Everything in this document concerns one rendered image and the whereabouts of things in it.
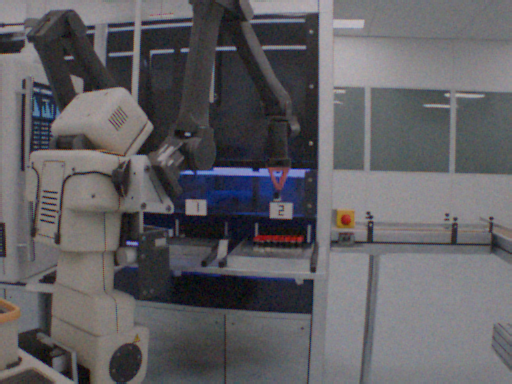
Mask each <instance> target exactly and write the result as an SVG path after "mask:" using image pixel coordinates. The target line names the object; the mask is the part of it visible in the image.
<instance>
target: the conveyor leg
mask: <svg viewBox="0 0 512 384"><path fill-rule="evenodd" d="M366 254H369V270H368V275H367V297H366V304H365V323H364V330H363V348H362V354H361V373H360V377H359V384H370V383H371V367H372V361H373V344H374V339H375V319H376V316H377V294H378V290H379V268H380V259H381V255H387V253H379V252H372V253H365V255H366Z"/></svg>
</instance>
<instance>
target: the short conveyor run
mask: <svg viewBox="0 0 512 384"><path fill-rule="evenodd" d="M366 214H367V216H365V219H357V218H355V227H354V229H349V228H337V227H336V224H333V225H331V245H330V252H332V243H338V233H355V235H354V236H355V244H362V243H363V246H364V248H365V253H372V252H379V253H396V254H400V253H414V254H426V253H431V254H447V255H448V254H464V255H472V254H480V255H491V243H492V235H491V233H486V232H484V231H483V229H485V228H488V223H483V221H481V222H469V221H457V220H458V217H454V218H453V220H454V221H450V219H448V217H449V216H450V214H449V213H445V216H446V219H444V220H442V221H426V220H404V219H399V220H381V219H372V218H373V215H370V214H371V212H369V211H367V212H366ZM359 226H365V227H359ZM381 226H396V227H381ZM417 226H418V227H417ZM402 227H414V228H402ZM424 227H439V228H424ZM458 227H459V228H458ZM464 228H479V229H464Z"/></svg>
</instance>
